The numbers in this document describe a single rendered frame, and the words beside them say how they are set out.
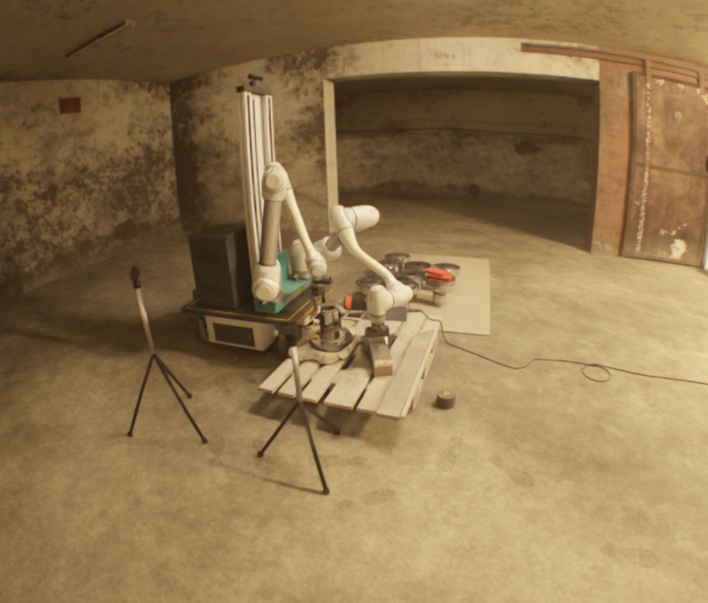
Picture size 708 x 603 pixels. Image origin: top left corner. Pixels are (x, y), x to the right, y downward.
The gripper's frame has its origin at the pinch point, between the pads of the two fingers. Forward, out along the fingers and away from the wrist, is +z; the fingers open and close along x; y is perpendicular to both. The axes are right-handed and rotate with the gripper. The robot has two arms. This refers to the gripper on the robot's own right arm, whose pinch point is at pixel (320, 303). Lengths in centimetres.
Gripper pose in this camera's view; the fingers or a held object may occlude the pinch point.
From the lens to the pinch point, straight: 256.7
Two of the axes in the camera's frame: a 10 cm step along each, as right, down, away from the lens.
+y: -9.5, -0.9, 3.0
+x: -3.1, 3.6, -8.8
